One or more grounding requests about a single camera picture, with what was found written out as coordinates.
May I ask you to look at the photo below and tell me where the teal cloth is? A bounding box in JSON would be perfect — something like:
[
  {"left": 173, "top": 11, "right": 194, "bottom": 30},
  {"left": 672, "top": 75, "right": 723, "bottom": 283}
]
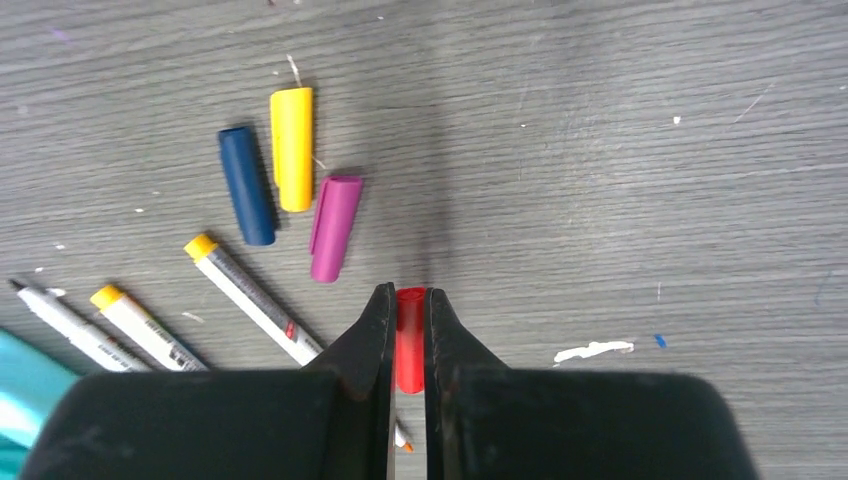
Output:
[{"left": 1, "top": 330, "right": 79, "bottom": 479}]

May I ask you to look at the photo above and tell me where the magenta pen cap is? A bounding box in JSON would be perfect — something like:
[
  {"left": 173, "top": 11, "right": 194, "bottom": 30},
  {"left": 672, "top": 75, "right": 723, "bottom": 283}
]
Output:
[{"left": 309, "top": 175, "right": 363, "bottom": 283}]

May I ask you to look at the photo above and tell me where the blue pen cap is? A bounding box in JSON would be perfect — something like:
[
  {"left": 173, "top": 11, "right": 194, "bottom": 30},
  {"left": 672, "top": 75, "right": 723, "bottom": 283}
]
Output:
[{"left": 217, "top": 126, "right": 275, "bottom": 246}]

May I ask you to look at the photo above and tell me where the yellow pen cap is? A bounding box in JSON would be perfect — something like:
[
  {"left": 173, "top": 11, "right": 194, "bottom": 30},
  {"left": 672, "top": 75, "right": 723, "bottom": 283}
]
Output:
[{"left": 269, "top": 87, "right": 314, "bottom": 213}]

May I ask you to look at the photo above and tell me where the orange-tipped white pen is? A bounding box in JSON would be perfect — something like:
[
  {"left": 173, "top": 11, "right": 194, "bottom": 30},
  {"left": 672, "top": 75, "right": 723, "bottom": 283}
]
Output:
[{"left": 90, "top": 285, "right": 208, "bottom": 372}]

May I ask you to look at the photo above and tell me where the yellow-tipped white pen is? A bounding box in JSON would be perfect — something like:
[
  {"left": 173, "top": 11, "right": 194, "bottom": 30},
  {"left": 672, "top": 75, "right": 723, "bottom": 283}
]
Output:
[{"left": 183, "top": 233, "right": 415, "bottom": 454}]

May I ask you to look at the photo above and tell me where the red pen cap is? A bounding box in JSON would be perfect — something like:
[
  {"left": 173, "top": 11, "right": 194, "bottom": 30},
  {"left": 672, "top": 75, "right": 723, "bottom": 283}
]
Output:
[{"left": 395, "top": 287, "right": 426, "bottom": 395}]

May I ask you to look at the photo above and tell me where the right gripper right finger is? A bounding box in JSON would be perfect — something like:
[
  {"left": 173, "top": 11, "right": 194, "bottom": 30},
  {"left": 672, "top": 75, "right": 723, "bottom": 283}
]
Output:
[{"left": 423, "top": 288, "right": 758, "bottom": 479}]

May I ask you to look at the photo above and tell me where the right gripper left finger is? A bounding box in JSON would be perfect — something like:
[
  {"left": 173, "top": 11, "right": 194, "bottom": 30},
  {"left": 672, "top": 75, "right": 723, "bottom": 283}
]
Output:
[{"left": 21, "top": 283, "right": 397, "bottom": 479}]

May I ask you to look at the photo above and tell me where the black-tipped white pen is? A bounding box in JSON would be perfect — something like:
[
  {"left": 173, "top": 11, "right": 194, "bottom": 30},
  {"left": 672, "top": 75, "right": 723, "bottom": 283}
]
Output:
[{"left": 8, "top": 279, "right": 151, "bottom": 373}]

